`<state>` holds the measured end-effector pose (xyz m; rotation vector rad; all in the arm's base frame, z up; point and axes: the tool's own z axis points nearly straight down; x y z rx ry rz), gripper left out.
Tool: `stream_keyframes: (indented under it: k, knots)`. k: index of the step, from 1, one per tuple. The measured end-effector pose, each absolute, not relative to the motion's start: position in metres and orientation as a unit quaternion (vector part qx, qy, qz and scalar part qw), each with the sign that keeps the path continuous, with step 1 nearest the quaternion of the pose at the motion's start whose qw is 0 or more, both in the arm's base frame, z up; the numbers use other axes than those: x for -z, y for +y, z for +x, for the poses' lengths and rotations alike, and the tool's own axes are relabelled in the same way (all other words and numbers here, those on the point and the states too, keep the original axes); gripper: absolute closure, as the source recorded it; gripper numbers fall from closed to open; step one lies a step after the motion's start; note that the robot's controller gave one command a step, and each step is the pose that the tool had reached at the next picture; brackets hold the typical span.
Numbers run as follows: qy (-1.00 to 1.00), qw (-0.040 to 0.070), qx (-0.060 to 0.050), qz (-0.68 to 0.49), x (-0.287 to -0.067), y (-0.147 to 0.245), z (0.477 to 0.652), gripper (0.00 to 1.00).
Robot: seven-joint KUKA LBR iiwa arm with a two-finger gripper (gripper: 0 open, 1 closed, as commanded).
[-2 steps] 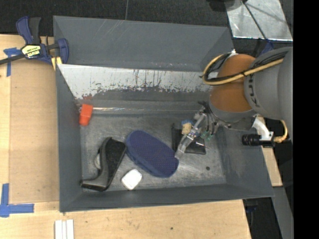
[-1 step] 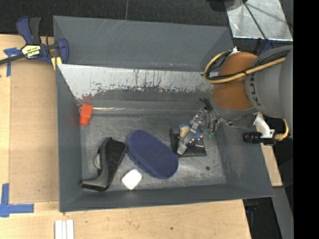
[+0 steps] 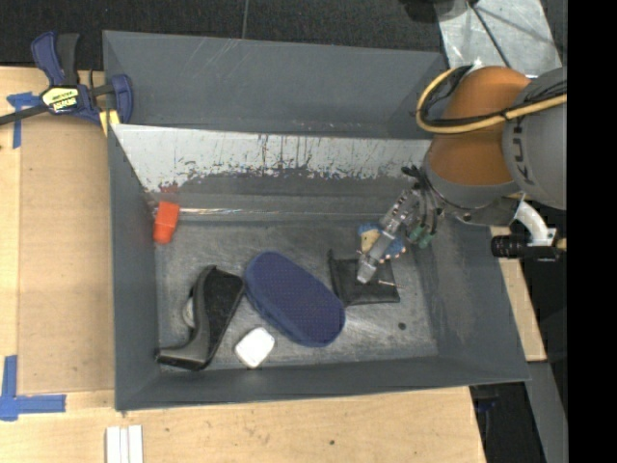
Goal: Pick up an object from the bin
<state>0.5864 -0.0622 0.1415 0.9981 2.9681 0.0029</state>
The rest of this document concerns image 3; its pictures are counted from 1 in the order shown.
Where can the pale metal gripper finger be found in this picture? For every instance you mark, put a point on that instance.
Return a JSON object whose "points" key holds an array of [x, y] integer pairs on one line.
{"points": [[362, 269], [372, 271]]}

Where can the orange plastic block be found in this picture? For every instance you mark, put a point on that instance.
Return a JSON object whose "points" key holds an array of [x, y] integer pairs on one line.
{"points": [[166, 222]]}

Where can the pale wood board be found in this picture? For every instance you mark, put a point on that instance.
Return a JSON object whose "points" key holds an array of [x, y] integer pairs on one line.
{"points": [[62, 258]]}

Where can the white rounded small case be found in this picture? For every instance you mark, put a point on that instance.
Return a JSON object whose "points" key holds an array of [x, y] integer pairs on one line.
{"points": [[254, 347]]}

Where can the black square pouch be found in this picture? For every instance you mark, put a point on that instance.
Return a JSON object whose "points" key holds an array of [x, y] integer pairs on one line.
{"points": [[359, 292]]}

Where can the blue toy figure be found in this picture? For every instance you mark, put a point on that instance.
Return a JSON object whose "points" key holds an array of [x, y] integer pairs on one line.
{"points": [[368, 236]]}

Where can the black cylinder on white bracket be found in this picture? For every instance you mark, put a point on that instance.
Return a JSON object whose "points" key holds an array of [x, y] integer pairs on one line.
{"points": [[508, 246]]}

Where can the black curved plastic object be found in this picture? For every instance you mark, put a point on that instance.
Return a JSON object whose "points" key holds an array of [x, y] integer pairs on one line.
{"points": [[219, 302]]}

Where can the grey metal bin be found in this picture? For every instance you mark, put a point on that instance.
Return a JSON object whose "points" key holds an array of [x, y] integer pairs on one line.
{"points": [[270, 89]]}

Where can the blue oval case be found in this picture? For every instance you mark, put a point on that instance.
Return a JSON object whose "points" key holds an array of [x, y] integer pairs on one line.
{"points": [[294, 299]]}

